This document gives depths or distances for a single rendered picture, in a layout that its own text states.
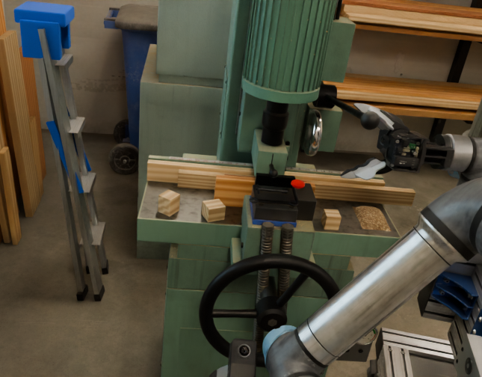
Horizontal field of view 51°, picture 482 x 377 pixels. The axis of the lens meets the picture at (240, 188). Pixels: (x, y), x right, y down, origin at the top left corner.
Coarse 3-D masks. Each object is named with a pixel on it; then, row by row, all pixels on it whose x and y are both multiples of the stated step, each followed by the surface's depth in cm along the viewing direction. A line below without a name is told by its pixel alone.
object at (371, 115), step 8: (320, 88) 127; (328, 88) 127; (336, 88) 128; (320, 96) 127; (328, 96) 124; (336, 96) 128; (320, 104) 128; (328, 104) 128; (336, 104) 115; (344, 104) 110; (352, 112) 103; (360, 112) 99; (368, 112) 93; (360, 120) 94; (368, 120) 92; (376, 120) 92; (368, 128) 93
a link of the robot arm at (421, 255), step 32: (448, 192) 72; (480, 192) 67; (416, 224) 75; (448, 224) 70; (384, 256) 76; (416, 256) 72; (448, 256) 71; (352, 288) 76; (384, 288) 73; (416, 288) 73; (320, 320) 77; (352, 320) 75; (288, 352) 78; (320, 352) 77
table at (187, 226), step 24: (144, 192) 120; (192, 192) 122; (144, 216) 111; (168, 216) 112; (192, 216) 113; (240, 216) 115; (384, 216) 123; (144, 240) 113; (168, 240) 113; (192, 240) 113; (216, 240) 113; (240, 240) 112; (336, 240) 115; (360, 240) 115; (384, 240) 115
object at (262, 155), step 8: (256, 136) 123; (256, 144) 120; (264, 144) 119; (256, 152) 119; (264, 152) 116; (272, 152) 116; (280, 152) 117; (256, 160) 117; (264, 160) 117; (272, 160) 117; (280, 160) 117; (256, 168) 118; (264, 168) 118; (280, 168) 118
